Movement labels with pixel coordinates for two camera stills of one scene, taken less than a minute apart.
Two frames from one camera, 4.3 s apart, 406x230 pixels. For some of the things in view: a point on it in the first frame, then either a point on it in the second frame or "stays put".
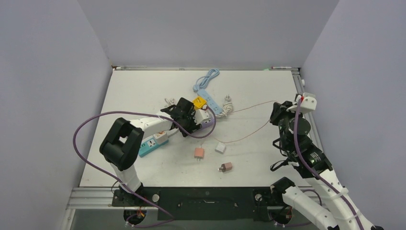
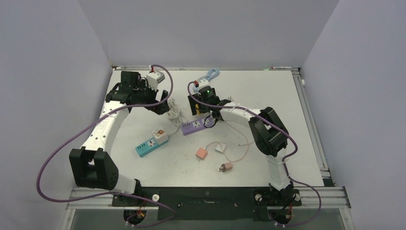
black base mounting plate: x=207 y=203 stays put
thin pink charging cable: x=254 y=132 to x=239 y=144
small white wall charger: x=220 y=148 stays put
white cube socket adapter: x=161 y=137 stays put
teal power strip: x=149 y=144 stays put
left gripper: x=193 y=126 to x=159 y=109
